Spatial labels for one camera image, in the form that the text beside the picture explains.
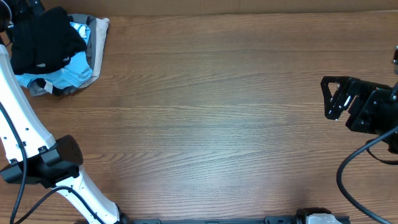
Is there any black polo shirt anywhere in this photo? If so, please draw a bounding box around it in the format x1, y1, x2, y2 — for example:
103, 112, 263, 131
11, 7, 86, 75

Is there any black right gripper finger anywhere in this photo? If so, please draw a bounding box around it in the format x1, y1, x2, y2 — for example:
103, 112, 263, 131
324, 85, 357, 120
321, 76, 364, 108

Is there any light blue printed t-shirt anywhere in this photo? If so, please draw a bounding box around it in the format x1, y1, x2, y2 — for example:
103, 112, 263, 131
11, 19, 93, 89

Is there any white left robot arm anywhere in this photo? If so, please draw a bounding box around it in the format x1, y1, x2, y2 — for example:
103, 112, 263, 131
1, 1, 129, 223

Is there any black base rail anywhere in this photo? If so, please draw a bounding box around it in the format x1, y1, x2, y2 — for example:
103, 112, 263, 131
130, 215, 297, 224

